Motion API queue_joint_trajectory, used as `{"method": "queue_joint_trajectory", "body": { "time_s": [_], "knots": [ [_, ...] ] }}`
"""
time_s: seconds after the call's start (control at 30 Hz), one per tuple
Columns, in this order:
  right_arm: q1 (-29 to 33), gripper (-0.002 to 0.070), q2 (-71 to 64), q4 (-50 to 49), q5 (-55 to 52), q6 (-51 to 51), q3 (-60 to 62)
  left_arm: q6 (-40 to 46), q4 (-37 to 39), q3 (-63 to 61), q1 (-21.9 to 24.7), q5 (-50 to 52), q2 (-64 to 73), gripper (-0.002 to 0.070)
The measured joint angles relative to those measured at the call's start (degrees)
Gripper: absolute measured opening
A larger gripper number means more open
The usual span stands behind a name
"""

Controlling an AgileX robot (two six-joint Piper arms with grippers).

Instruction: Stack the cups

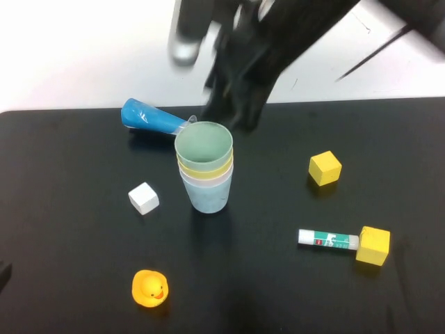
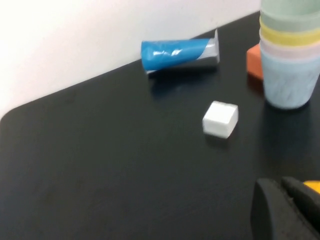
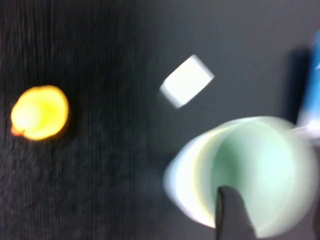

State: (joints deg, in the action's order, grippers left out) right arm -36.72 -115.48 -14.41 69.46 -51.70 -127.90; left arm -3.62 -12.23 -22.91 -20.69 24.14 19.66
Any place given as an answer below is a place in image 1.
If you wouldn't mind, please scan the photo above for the blue paper cone cup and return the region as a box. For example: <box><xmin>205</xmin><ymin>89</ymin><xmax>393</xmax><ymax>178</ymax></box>
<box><xmin>120</xmin><ymin>97</ymin><xmax>191</xmax><ymax>138</ymax></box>

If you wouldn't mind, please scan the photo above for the clear plastic cone holder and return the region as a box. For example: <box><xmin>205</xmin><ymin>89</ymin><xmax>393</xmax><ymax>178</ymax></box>
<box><xmin>173</xmin><ymin>114</ymin><xmax>200</xmax><ymax>137</ymax></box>

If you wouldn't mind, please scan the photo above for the yellow plastic cup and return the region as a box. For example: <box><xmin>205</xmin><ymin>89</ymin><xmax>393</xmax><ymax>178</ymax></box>
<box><xmin>176</xmin><ymin>152</ymin><xmax>235</xmax><ymax>181</ymax></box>

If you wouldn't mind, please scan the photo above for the pink plastic cup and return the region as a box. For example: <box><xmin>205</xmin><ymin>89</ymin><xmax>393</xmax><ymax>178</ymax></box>
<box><xmin>178</xmin><ymin>162</ymin><xmax>234</xmax><ymax>189</ymax></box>

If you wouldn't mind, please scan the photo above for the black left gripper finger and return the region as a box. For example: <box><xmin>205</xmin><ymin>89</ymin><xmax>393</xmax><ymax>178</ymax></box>
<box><xmin>0</xmin><ymin>261</ymin><xmax>14</xmax><ymax>294</ymax></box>

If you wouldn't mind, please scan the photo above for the light blue plastic cup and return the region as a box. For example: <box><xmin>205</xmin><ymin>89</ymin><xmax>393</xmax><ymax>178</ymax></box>
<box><xmin>180</xmin><ymin>173</ymin><xmax>232</xmax><ymax>214</ymax></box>

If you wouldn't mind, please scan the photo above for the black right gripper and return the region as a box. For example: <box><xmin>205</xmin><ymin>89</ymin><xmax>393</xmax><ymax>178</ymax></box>
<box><xmin>200</xmin><ymin>0</ymin><xmax>314</xmax><ymax>134</ymax></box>

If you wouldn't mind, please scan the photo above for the yellow rubber duck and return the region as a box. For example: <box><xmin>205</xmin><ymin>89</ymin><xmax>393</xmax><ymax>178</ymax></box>
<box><xmin>131</xmin><ymin>269</ymin><xmax>170</xmax><ymax>308</ymax></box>

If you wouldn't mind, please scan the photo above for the white green glue stick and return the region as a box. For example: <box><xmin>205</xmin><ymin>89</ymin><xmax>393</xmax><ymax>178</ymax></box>
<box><xmin>297</xmin><ymin>228</ymin><xmax>360</xmax><ymax>252</ymax></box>

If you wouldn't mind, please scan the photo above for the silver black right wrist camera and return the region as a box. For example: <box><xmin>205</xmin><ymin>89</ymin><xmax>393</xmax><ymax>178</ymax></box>
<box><xmin>168</xmin><ymin>0</ymin><xmax>225</xmax><ymax>66</ymax></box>

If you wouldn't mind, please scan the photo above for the green plastic cup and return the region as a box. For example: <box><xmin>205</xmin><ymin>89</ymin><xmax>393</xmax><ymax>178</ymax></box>
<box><xmin>174</xmin><ymin>120</ymin><xmax>234</xmax><ymax>173</ymax></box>

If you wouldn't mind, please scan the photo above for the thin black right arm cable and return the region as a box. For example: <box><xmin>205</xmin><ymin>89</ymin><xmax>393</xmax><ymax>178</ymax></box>
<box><xmin>334</xmin><ymin>23</ymin><xmax>412</xmax><ymax>83</ymax></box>

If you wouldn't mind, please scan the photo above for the white cube block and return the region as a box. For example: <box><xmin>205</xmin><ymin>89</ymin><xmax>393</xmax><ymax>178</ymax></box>
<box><xmin>127</xmin><ymin>182</ymin><xmax>161</xmax><ymax>216</ymax></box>

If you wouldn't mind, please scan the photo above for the yellow cube block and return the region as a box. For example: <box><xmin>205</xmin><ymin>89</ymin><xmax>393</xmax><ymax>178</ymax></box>
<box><xmin>308</xmin><ymin>150</ymin><xmax>343</xmax><ymax>187</ymax></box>
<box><xmin>355</xmin><ymin>225</ymin><xmax>391</xmax><ymax>268</ymax></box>

